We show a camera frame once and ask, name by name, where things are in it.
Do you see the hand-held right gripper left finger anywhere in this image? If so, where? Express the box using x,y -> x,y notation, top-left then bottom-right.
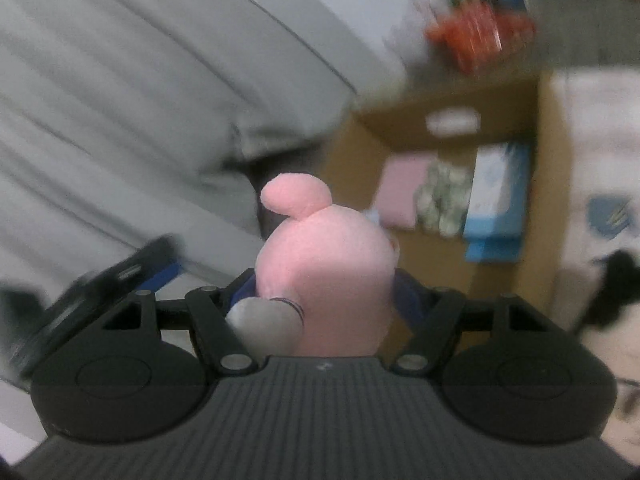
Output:
102,269 -> 258,376

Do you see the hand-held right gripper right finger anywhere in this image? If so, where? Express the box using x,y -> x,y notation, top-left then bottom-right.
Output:
390,270 -> 548,375

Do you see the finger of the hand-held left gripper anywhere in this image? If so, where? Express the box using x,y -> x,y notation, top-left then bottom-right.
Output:
47,234 -> 185,346

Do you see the pink plush toy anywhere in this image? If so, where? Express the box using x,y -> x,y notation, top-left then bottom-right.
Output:
225,174 -> 401,358

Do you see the pink mesh sponge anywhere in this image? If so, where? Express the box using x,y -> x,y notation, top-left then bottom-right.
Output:
372,154 -> 433,231

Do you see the green floral scrunchie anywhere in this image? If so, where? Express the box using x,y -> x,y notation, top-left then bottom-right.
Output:
415,157 -> 476,236

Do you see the blue tissue box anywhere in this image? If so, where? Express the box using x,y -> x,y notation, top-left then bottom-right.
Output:
462,142 -> 532,263

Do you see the brown cardboard box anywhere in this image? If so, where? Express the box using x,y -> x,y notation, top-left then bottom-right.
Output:
320,72 -> 576,356

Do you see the pile of bedding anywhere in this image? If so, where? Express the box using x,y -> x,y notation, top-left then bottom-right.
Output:
0,0 -> 408,396

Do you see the black fuzzy object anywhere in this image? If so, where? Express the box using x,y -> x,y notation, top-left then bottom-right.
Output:
575,249 -> 640,333

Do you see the printed floor mat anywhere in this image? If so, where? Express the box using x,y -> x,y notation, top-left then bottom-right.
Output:
545,67 -> 640,341

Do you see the red snack bag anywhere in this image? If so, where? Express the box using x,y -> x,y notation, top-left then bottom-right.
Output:
495,10 -> 535,45
425,5 -> 501,75

